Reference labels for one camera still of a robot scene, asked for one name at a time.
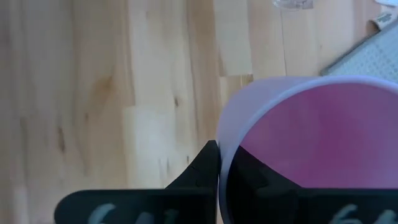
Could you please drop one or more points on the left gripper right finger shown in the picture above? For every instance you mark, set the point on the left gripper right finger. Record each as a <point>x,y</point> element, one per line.
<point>258,186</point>

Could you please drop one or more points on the clear glass cup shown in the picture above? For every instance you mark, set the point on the clear glass cup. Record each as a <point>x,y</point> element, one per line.
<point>292,3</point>

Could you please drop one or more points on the pink mug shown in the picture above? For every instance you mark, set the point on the pink mug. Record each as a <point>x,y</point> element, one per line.
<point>326,130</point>

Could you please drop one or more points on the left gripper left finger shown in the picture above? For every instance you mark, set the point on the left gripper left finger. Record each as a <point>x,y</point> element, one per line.
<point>199,174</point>

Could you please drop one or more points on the grey waffle towel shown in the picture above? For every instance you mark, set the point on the grey waffle towel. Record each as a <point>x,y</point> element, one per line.
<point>376,56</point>

